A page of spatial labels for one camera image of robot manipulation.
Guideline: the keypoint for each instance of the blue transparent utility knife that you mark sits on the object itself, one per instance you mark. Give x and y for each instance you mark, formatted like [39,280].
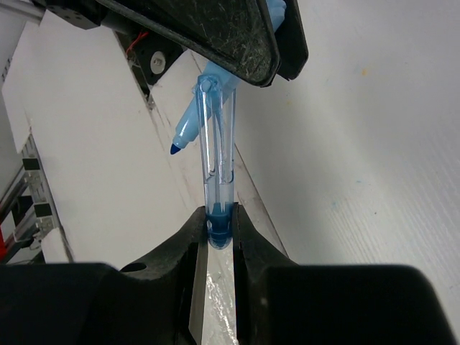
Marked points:
[217,157]

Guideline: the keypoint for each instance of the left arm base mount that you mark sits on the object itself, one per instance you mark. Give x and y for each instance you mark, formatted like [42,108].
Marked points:
[153,54]

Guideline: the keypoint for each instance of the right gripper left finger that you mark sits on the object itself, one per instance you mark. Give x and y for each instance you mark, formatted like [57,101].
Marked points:
[156,299]

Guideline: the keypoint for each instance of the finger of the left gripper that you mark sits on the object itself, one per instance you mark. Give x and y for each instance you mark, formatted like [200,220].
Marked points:
[236,35]
[291,42]

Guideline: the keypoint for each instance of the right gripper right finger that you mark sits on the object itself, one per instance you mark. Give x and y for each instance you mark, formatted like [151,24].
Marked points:
[281,302]

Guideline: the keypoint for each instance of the light blue utility knife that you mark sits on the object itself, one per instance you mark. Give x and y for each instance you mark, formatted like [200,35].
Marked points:
[214,86]

